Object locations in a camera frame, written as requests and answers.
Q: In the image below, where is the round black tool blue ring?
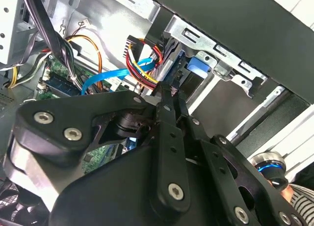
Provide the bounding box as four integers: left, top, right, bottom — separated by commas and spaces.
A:
249, 151, 289, 190

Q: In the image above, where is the person's hand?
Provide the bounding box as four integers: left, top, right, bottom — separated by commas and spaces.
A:
268, 179, 299, 207

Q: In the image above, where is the hard disk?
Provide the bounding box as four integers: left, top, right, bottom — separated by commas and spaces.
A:
153, 37, 211, 92

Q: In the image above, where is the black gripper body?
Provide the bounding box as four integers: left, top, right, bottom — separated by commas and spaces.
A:
48, 137, 223, 226

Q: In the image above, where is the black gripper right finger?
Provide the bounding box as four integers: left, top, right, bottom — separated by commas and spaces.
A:
173, 87, 309, 226

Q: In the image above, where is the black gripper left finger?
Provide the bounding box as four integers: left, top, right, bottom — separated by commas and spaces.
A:
3, 82, 192, 213

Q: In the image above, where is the red yellow black disk wire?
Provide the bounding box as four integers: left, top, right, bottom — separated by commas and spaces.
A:
124, 34, 177, 94

